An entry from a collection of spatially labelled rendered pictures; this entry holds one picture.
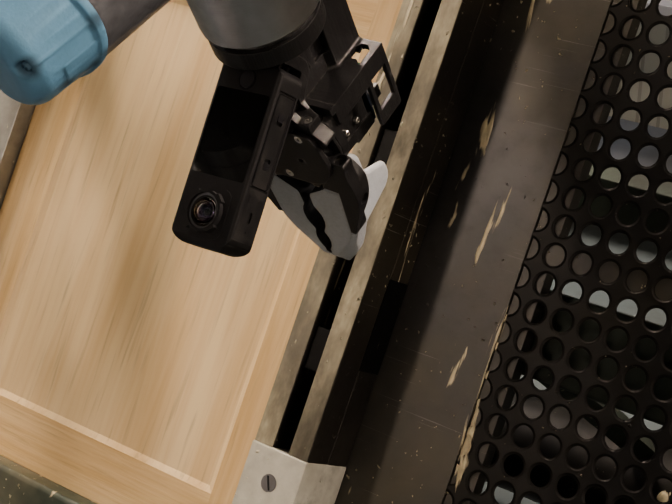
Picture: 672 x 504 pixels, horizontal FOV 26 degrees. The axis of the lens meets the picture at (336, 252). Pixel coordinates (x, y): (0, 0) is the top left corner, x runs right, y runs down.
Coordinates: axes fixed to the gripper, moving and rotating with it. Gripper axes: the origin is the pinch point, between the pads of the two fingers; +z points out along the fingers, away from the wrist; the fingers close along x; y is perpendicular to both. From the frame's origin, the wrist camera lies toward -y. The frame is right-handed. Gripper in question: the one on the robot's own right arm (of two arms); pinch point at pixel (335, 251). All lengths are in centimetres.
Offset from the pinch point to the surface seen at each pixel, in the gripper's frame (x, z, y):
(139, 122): 47, 24, 21
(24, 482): 43, 40, -13
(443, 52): 11.9, 12.3, 29.9
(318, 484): 11.7, 34.6, -2.9
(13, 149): 62, 26, 15
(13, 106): 63, 23, 18
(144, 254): 41, 30, 11
